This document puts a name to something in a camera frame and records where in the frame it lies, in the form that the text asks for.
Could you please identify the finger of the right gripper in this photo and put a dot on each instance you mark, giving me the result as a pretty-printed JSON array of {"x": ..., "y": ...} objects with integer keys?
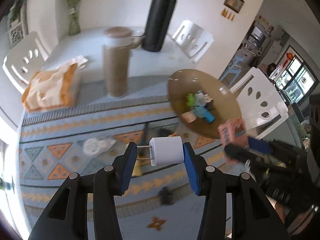
[
  {"x": 259, "y": 146},
  {"x": 236, "y": 154}
]

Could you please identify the white chair far right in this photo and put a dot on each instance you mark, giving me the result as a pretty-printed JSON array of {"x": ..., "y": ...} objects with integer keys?
[{"x": 192, "y": 40}]

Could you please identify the white carved shelf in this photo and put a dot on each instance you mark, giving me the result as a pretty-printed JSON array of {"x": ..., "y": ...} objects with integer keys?
[{"x": 17, "y": 24}]

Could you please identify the light blue gummy toy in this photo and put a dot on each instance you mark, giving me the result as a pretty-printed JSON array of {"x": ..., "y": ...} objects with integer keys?
[{"x": 201, "y": 99}]

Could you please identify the small glass bowl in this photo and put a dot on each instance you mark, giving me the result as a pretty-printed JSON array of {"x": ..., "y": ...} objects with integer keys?
[{"x": 137, "y": 38}]

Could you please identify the white chair near right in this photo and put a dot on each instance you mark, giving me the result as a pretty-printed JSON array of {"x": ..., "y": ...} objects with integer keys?
[{"x": 260, "y": 103}]

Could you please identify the white chair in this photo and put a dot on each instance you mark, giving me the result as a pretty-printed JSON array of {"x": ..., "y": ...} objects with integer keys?
[
  {"x": 260, "y": 103},
  {"x": 24, "y": 60},
  {"x": 192, "y": 40}
]

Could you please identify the gold cylindrical canister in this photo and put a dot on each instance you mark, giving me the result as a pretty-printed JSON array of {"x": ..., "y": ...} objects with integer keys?
[{"x": 116, "y": 55}]

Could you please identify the brown ribbed glass bowl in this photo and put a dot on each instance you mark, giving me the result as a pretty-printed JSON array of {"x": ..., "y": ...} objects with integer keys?
[{"x": 220, "y": 101}]

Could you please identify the patterned blue table mat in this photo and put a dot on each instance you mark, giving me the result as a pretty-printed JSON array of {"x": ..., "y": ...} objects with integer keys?
[{"x": 51, "y": 149}]

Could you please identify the black thermos bottle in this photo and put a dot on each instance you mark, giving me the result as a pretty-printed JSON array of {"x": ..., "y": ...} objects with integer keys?
[{"x": 157, "y": 24}]

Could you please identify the lime green toy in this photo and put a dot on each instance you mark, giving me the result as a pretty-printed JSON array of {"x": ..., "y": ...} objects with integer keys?
[{"x": 190, "y": 100}]

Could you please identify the small black toy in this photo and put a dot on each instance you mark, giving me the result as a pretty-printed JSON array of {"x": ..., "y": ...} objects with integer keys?
[{"x": 165, "y": 196}]

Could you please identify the orange white tissue pack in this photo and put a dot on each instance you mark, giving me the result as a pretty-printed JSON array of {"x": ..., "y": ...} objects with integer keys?
[{"x": 49, "y": 90}]

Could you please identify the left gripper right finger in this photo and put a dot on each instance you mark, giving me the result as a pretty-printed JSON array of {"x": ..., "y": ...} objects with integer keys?
[{"x": 253, "y": 216}]

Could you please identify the pink patterned box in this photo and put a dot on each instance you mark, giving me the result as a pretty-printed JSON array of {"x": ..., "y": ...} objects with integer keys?
[{"x": 234, "y": 132}]

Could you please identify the white chair far left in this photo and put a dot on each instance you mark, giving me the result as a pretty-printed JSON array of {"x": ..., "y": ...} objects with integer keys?
[{"x": 24, "y": 60}]

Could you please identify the white charger plug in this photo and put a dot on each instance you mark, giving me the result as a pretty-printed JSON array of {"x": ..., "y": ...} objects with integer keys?
[{"x": 164, "y": 151}]

